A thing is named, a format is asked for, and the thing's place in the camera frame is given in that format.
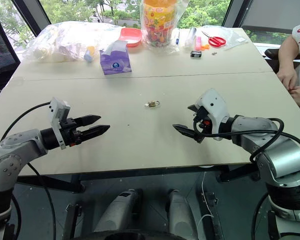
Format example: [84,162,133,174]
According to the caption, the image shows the blue and yellow tube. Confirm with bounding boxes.
[83,46,96,63]

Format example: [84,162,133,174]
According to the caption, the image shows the coral red plastic tray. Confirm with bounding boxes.
[118,27,143,48]

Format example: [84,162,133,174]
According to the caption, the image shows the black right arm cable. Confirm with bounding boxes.
[192,117,300,163]

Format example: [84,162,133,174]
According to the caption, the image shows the flat clear plastic bag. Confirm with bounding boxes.
[202,24,249,51]

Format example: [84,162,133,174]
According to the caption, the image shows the black mesh office chair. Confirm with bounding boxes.
[0,21,22,101]

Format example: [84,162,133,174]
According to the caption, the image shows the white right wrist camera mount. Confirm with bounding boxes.
[194,87,231,141]

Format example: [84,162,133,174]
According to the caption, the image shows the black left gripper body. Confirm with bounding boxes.
[58,117,83,148]

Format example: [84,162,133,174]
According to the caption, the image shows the purple tissue box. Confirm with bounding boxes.
[99,39,133,76]

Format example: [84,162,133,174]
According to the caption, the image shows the black table frame bar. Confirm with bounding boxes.
[16,163,262,194]

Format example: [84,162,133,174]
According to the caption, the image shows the grey rounded robot leg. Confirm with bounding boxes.
[93,188,144,235]
[166,189,199,240]

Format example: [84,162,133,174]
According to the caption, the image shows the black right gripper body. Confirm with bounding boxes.
[192,105,214,138]

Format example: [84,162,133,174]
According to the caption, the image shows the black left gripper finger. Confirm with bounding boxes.
[74,114,102,128]
[76,124,111,142]

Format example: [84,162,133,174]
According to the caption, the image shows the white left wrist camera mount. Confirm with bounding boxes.
[47,96,71,151]

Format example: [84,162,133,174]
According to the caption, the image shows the dark window frame post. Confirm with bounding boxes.
[10,0,52,38]
[221,0,254,29]

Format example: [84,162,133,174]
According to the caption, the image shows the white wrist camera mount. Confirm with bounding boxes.
[194,87,231,141]
[47,96,71,151]

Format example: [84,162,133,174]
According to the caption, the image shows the thin white cable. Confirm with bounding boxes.
[196,171,215,234]

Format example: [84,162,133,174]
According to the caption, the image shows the person's right hand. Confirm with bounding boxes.
[276,66,299,90]

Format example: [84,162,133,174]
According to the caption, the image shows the small clear plastic packet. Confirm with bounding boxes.
[184,26,198,49]

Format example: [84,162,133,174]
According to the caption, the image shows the red handled scissors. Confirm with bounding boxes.
[201,30,227,49]

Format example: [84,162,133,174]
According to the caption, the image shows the candy jar in clear bag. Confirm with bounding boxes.
[139,0,189,55]

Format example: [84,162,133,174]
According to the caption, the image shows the large clear bag white contents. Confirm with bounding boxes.
[22,20,124,63]

